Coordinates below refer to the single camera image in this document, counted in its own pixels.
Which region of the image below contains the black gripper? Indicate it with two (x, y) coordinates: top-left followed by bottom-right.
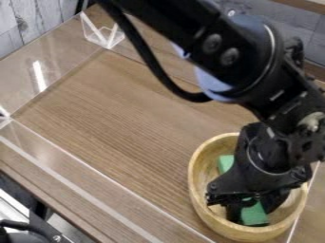
(206, 122), (313, 223)

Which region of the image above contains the green rectangular block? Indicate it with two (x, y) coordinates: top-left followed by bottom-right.
(216, 155), (268, 227)

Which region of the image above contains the wooden bowl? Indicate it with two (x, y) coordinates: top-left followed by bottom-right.
(187, 133), (309, 243)

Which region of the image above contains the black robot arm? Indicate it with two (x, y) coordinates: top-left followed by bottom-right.
(95, 0), (325, 224)

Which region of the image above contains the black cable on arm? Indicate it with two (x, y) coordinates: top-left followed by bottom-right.
(100, 0), (212, 103)

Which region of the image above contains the black metal bracket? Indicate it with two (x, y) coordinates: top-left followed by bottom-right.
(29, 212), (73, 243)

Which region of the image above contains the black cable lower left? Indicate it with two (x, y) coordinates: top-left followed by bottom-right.
(0, 219), (32, 232)

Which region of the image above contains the clear acrylic corner bracket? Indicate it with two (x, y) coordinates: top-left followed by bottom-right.
(80, 12), (125, 49)

